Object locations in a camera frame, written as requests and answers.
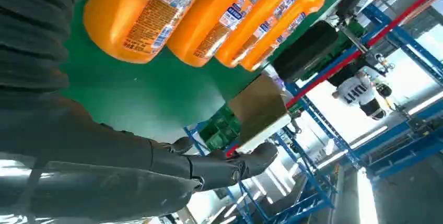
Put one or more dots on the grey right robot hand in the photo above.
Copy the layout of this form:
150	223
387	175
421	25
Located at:
86	167

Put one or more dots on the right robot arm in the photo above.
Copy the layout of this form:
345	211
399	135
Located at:
31	25

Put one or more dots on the green table mat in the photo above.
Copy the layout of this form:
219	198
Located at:
138	94

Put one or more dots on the green plastic crates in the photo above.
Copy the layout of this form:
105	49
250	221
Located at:
218	134

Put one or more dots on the brown cardboard box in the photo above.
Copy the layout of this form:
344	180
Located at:
258	106

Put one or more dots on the black carrying case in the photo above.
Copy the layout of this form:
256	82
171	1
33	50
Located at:
304	51

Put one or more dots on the standing person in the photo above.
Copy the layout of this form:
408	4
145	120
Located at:
356	92

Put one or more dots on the red metal beam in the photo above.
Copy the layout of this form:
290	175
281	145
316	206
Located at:
380	33

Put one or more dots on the blue metal shelf rack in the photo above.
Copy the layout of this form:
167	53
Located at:
415	153

